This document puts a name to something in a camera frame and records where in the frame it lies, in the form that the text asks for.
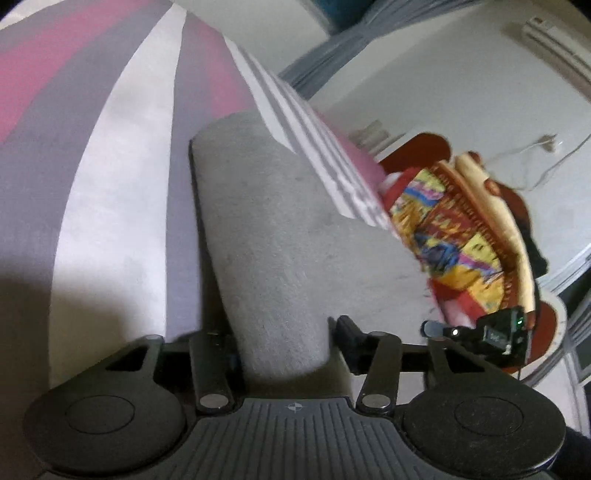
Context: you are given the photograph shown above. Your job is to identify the grey sweatpants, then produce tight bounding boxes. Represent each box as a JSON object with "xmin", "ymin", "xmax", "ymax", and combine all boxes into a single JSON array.
[{"xmin": 191, "ymin": 112, "xmax": 436, "ymax": 390}]

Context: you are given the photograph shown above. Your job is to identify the white pillow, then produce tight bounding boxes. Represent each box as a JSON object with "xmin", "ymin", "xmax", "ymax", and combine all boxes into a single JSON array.
[{"xmin": 429, "ymin": 280, "xmax": 474, "ymax": 328}]

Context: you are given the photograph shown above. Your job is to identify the red white headboard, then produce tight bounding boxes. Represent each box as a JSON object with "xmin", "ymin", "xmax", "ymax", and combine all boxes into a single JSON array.
[{"xmin": 378, "ymin": 133, "xmax": 566, "ymax": 377}]

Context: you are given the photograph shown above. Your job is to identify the black garment on pile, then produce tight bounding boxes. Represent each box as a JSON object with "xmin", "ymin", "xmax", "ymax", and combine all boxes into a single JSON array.
[{"xmin": 498, "ymin": 183, "xmax": 548, "ymax": 279}]

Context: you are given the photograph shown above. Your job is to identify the cream brown folded blanket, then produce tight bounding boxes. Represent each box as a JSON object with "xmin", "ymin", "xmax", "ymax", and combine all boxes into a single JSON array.
[{"xmin": 436, "ymin": 153, "xmax": 536, "ymax": 330}]

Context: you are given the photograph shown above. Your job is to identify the colourful folded quilt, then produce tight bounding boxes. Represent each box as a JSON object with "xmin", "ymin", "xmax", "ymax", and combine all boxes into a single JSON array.
[{"xmin": 382, "ymin": 165, "xmax": 516, "ymax": 325}]

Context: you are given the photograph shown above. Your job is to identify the striped pink purple bedsheet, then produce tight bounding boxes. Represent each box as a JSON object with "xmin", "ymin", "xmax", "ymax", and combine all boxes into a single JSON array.
[{"xmin": 1, "ymin": 1, "xmax": 388, "ymax": 479}]

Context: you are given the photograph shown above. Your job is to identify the glass jar on nightstand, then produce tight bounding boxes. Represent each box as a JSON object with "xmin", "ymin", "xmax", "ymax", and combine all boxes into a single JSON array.
[{"xmin": 349, "ymin": 120, "xmax": 391, "ymax": 152}]

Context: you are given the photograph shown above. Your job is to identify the right grey curtain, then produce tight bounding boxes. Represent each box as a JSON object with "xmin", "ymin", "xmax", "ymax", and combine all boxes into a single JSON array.
[{"xmin": 280, "ymin": 0, "xmax": 476, "ymax": 99}]

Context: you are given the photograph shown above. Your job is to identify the white air conditioner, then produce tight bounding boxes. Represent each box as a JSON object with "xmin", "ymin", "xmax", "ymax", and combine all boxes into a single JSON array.
[{"xmin": 522, "ymin": 16, "xmax": 590, "ymax": 81}]

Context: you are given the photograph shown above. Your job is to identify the white wall cable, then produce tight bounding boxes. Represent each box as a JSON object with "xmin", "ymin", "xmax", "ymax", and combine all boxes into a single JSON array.
[{"xmin": 484, "ymin": 133, "xmax": 591, "ymax": 192}]

